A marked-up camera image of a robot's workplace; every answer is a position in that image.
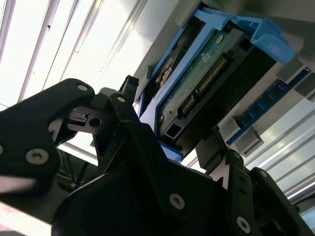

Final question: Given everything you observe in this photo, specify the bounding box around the hard disk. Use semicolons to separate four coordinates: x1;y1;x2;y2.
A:
136;7;296;163

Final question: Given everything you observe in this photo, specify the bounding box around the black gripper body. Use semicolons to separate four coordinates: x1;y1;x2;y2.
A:
51;167;230;236

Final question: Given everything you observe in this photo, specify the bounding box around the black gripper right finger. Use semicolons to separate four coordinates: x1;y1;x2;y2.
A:
195;126;306;236

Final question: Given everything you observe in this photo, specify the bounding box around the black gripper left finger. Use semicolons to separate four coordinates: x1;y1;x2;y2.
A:
0;75;190;217

